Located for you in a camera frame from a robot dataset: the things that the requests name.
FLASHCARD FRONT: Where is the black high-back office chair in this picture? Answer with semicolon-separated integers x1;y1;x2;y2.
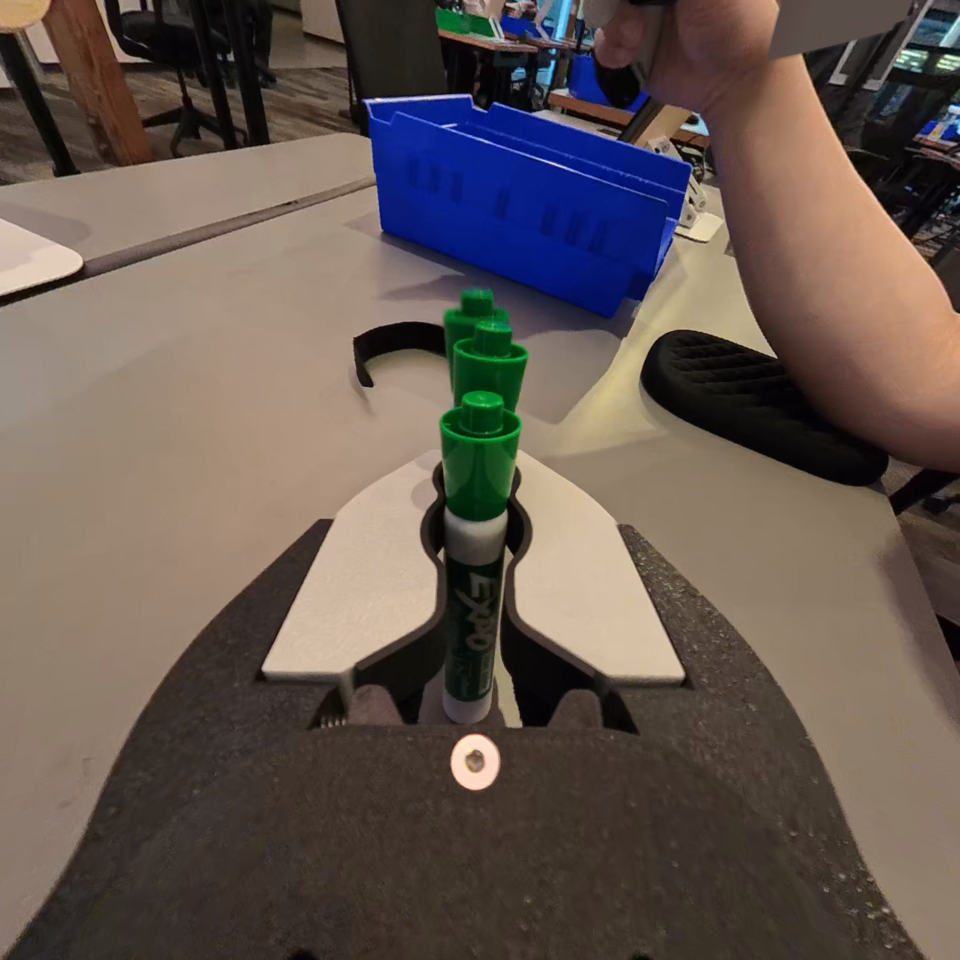
333;0;449;138

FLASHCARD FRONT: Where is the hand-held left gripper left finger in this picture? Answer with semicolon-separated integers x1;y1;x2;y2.
260;448;449;687

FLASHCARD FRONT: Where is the black mesh chair armrest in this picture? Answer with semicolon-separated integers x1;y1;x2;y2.
641;330;891;486

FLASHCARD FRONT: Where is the black velcro strap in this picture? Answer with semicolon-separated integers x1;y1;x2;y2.
352;322;445;389

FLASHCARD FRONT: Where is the small blue bin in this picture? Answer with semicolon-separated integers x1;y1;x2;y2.
567;52;652;102

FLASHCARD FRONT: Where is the green bin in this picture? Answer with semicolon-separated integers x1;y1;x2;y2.
437;7;505;40

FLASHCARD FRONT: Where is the green dry-erase marker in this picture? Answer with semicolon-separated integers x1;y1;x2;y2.
442;288;513;354
452;320;531;451
438;390;524;726

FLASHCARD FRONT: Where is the monitor on rolling stand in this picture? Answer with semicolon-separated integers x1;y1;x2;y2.
187;0;273;149

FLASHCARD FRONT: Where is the wooden support post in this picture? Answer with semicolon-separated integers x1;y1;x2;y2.
42;0;155;168

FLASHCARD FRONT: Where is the blue plastic bin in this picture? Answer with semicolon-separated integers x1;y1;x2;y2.
363;93;695;320

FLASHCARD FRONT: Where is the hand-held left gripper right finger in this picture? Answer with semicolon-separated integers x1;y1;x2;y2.
499;448;688;689

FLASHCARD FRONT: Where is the person's right forearm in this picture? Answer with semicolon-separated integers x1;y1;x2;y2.
705;56;960;475

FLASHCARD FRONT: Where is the person's right hand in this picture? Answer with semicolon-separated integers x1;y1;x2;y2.
592;0;805;125

